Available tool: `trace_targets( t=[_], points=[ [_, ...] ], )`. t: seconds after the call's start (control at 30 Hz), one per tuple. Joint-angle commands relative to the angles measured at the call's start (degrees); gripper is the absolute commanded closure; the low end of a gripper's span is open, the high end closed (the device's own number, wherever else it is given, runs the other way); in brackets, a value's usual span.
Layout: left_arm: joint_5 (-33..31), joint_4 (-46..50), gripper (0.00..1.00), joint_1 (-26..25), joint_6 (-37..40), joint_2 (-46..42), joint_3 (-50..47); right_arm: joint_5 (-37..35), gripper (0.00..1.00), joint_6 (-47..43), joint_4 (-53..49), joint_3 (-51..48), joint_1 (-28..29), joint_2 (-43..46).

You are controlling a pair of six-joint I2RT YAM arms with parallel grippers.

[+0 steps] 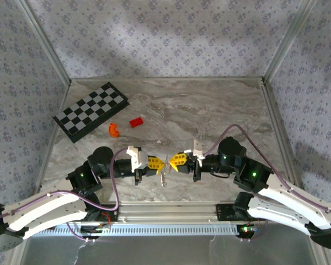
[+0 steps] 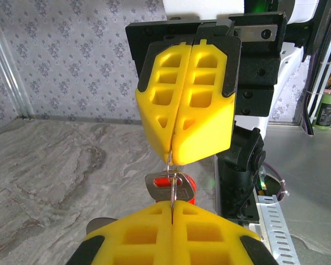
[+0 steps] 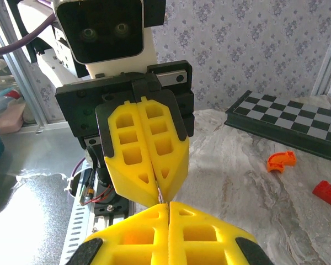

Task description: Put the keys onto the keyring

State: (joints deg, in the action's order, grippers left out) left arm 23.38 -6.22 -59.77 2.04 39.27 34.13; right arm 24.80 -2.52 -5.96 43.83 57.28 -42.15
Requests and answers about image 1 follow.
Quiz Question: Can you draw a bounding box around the orange curved plastic block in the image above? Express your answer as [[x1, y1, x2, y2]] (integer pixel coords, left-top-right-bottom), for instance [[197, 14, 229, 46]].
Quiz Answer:
[[108, 122, 121, 138]]

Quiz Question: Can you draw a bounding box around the folded black grey chessboard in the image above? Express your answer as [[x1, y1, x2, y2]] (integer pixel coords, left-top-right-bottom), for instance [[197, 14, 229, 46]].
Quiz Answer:
[[52, 82, 130, 144]]

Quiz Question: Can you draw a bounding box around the small circuit board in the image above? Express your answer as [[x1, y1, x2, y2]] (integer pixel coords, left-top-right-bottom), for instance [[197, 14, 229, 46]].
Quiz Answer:
[[238, 225, 258, 234], [81, 225, 111, 233]]

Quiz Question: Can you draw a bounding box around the grey metal sheet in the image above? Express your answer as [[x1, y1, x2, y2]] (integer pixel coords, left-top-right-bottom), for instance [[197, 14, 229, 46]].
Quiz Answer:
[[19, 234, 328, 265]]

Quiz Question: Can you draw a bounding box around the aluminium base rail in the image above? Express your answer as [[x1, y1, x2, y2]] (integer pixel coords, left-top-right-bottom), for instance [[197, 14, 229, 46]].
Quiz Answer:
[[110, 202, 224, 223]]

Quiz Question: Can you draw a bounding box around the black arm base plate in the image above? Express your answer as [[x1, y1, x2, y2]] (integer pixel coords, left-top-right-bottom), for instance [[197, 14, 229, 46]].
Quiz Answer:
[[82, 203, 120, 222], [216, 203, 239, 222]]

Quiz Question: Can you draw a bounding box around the aluminium table side rail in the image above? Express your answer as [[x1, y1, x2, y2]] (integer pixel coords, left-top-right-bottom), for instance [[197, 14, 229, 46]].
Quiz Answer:
[[260, 78, 304, 191]]

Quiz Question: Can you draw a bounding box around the slotted grey cable duct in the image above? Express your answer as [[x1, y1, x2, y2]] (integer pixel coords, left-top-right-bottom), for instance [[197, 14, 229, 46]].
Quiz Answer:
[[30, 222, 254, 237]]

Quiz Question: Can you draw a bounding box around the aluminium table back rail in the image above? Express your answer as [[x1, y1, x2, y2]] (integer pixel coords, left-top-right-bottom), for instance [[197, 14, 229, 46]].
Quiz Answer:
[[70, 77, 265, 82]]

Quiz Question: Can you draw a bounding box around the aluminium frame post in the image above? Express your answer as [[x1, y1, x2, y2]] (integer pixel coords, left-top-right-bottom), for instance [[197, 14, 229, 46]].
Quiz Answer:
[[16, 0, 72, 85], [263, 0, 317, 82]]

